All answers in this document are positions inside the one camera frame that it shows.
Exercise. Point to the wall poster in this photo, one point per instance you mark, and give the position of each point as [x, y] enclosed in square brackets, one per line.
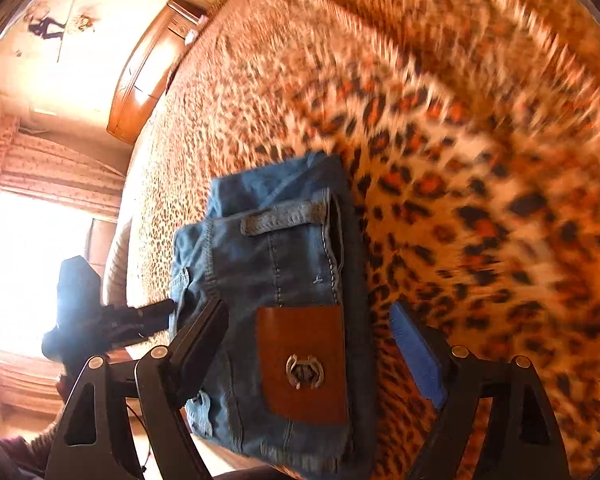
[55, 10]

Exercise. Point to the wooden bed headboard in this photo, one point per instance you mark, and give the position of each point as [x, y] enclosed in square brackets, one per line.
[145, 70]

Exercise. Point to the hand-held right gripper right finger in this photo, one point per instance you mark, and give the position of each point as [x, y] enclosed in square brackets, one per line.
[420, 355]

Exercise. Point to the person's left forearm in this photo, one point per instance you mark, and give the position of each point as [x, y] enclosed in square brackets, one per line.
[27, 452]

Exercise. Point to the patterned window curtain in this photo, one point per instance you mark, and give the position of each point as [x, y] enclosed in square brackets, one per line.
[45, 170]

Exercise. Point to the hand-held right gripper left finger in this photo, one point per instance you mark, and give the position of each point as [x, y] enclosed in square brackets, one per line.
[200, 350]

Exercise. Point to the blue denim pants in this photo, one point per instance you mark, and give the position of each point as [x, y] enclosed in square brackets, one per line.
[280, 270]

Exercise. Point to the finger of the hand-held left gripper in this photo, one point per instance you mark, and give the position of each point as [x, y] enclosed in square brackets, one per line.
[157, 310]

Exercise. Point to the leopard print blanket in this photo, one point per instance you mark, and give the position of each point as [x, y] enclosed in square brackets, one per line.
[430, 160]

